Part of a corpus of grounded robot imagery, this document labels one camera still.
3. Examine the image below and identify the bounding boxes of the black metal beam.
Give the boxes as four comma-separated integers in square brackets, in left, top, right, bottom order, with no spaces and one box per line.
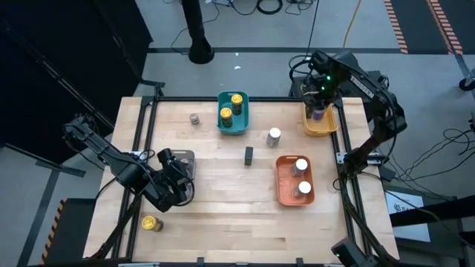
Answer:
[389,198,475,228]

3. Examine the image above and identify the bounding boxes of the yellow plastic bin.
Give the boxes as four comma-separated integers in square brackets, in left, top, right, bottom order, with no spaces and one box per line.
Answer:
[302,102,339,137]

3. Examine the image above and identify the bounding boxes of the black device green light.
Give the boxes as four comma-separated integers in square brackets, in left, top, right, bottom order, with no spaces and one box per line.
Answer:
[331,237,372,267]

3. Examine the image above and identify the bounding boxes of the crunchy onion jar yellow lid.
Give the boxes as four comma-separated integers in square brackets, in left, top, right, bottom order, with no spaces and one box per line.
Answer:
[230,93,244,116]
[140,214,164,233]
[220,107,234,129]

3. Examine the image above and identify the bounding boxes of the white sign board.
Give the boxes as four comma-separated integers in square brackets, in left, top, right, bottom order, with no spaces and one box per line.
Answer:
[384,189,431,243]

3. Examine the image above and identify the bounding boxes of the turmeric jar black lid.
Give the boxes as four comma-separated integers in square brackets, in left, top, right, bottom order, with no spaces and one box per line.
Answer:
[310,105,327,122]

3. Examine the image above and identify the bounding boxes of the black perforated computer case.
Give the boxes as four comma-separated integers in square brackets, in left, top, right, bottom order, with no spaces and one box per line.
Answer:
[288,70,393,122]

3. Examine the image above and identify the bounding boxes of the black hanging cable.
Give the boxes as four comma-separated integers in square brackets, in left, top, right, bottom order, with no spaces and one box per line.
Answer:
[304,0,320,57]

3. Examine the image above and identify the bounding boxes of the black caster wheel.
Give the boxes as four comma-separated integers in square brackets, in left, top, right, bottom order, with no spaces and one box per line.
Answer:
[459,76,475,92]

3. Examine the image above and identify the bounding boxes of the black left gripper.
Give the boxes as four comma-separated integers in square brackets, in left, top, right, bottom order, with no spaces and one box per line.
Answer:
[148,148,194,213]

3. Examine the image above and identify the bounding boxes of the yellow hanging cable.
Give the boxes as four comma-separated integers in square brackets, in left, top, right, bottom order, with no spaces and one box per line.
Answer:
[341,0,363,48]

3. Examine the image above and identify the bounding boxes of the black curtain partition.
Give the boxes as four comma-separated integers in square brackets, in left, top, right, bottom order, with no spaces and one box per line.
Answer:
[0,0,154,166]

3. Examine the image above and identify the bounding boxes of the coiled black cable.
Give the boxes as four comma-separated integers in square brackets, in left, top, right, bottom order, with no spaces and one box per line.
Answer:
[255,0,284,16]

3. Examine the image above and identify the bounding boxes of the black power brick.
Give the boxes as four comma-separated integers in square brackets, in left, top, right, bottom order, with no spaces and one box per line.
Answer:
[378,165,398,182]

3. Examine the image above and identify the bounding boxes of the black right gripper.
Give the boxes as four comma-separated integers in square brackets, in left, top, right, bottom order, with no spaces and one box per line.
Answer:
[304,70,337,119]

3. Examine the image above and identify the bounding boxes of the grey translucent plastic bin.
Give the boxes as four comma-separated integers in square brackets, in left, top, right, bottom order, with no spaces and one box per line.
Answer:
[163,149,197,201]

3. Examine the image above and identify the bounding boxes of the black box hazard stripes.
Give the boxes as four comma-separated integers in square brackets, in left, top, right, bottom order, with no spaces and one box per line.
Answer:
[39,198,97,266]

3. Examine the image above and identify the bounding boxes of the black pole round base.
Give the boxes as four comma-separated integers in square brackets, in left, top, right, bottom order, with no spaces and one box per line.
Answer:
[180,0,215,64]

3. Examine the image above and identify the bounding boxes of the teal plastic bin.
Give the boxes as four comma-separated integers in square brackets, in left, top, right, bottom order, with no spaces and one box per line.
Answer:
[217,90,250,136]

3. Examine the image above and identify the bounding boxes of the black aluminium table frame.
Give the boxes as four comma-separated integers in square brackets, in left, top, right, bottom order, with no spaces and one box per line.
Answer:
[88,83,400,267]

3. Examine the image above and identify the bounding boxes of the bagel seasoning jar white lid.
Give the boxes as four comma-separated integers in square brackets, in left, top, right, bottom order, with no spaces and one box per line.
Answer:
[290,158,309,178]
[293,180,312,200]
[266,127,282,148]

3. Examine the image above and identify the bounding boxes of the orange plastic bin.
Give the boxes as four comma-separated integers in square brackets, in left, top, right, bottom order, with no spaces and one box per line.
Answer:
[275,154,316,207]

